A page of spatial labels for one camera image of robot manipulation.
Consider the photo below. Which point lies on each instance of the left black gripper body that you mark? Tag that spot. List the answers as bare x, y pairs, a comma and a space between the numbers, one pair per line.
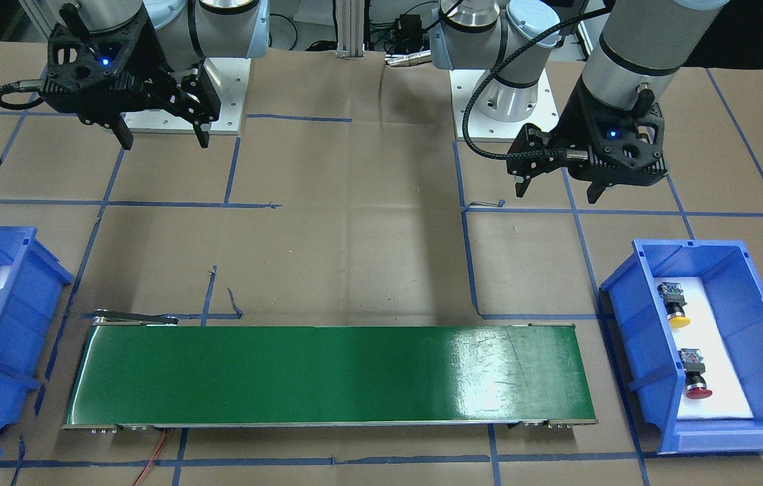
575, 129

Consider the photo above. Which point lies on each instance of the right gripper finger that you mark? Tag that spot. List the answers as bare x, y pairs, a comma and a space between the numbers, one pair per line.
121, 131
201, 129

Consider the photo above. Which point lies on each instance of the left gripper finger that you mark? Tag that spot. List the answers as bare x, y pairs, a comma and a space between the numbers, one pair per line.
522, 182
595, 190

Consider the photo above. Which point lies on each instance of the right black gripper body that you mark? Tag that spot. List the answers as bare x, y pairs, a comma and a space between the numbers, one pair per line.
154, 62

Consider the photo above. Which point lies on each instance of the yellow push button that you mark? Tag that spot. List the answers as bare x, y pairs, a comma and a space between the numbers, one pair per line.
674, 301

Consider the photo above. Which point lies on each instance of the red push button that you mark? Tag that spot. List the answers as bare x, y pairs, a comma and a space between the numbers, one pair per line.
693, 364

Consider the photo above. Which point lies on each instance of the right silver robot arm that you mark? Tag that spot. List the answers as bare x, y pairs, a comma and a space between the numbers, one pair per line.
192, 31

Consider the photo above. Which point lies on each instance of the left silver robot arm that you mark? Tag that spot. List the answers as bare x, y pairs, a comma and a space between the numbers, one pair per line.
643, 43

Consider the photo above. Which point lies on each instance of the blue plastic bin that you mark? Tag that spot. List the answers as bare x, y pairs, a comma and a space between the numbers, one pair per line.
27, 306
735, 289

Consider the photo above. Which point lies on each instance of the green conveyor belt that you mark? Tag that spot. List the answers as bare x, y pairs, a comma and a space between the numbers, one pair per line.
305, 376

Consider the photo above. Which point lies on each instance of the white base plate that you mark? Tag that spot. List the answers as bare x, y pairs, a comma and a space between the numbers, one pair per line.
230, 77
500, 111

